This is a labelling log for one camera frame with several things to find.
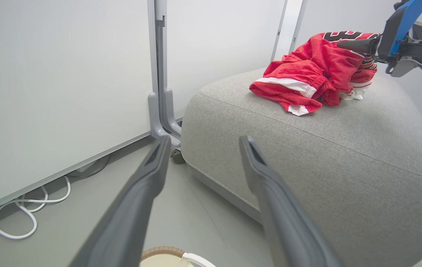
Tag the beige perforated laundry basket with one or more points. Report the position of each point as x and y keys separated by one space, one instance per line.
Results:
x=162 y=251

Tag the grey caster wheel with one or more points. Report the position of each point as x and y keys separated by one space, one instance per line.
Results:
x=177 y=156

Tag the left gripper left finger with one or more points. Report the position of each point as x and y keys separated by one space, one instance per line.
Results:
x=121 y=222

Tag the grey fabric seat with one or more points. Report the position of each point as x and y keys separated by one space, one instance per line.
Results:
x=326 y=167

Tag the red shorts with white stripe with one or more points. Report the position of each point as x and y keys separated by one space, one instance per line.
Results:
x=288 y=94

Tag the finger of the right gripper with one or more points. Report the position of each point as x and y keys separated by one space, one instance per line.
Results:
x=361 y=46

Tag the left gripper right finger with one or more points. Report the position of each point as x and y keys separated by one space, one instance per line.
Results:
x=288 y=222

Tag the blue plastic bracket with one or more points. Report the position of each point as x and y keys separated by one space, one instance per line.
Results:
x=405 y=22

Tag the red jersey with black number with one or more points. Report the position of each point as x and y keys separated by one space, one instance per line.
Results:
x=337 y=59

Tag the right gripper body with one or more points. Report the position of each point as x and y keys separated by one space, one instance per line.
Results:
x=386 y=40

